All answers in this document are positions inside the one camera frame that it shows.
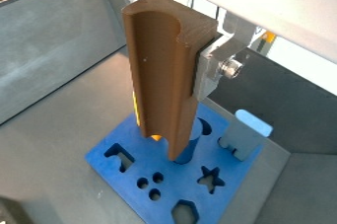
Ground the yellow arch block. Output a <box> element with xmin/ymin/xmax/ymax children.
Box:
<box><xmin>134</xmin><ymin>92</ymin><xmax>163</xmax><ymax>141</ymax></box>

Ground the brown arch block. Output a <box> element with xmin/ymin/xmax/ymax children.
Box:
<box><xmin>123</xmin><ymin>0</ymin><xmax>218</xmax><ymax>160</ymax></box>

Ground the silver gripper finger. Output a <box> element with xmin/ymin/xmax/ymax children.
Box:
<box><xmin>194</xmin><ymin>12</ymin><xmax>257</xmax><ymax>102</ymax></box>

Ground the light blue arch block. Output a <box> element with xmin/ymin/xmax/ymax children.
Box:
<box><xmin>219</xmin><ymin>110</ymin><xmax>273</xmax><ymax>161</ymax></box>

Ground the dark blue cylinder peg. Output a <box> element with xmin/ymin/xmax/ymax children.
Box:
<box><xmin>175</xmin><ymin>117</ymin><xmax>212</xmax><ymax>165</ymax></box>

